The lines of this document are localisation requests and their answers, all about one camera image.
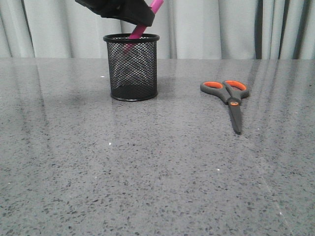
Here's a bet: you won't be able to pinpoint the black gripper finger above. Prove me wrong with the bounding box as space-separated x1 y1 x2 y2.
75 0 155 27

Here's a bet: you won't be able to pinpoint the grey curtain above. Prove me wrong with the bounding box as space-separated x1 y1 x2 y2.
0 0 315 59

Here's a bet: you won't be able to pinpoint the pink marker pen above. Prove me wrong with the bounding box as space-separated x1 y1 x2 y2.
124 0 164 54

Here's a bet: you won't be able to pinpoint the grey orange scissors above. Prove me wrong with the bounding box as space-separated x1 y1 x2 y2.
200 80 249 134

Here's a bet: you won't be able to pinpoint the black mesh pen holder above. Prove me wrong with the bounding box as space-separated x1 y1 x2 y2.
103 33 159 101

